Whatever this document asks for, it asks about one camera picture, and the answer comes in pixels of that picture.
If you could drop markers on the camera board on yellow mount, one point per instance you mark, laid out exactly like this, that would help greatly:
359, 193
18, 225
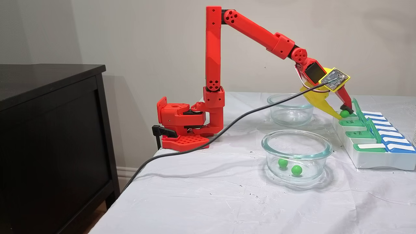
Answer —
334, 80

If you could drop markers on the black table clamp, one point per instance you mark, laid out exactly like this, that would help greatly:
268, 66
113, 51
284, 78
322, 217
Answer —
162, 131

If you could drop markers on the black cabinet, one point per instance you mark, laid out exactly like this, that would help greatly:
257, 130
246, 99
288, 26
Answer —
48, 146

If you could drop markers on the white table cloth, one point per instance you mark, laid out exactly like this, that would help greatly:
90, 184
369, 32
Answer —
211, 195

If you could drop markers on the glass bowl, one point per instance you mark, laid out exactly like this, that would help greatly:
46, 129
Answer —
318, 162
292, 117

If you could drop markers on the white baseboard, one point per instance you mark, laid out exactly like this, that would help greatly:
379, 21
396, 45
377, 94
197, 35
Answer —
125, 172

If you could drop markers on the green round pill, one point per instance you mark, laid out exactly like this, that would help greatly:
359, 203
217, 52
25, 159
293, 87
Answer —
296, 170
344, 113
283, 162

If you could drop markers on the weekly pill organizer box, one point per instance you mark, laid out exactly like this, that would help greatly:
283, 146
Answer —
367, 159

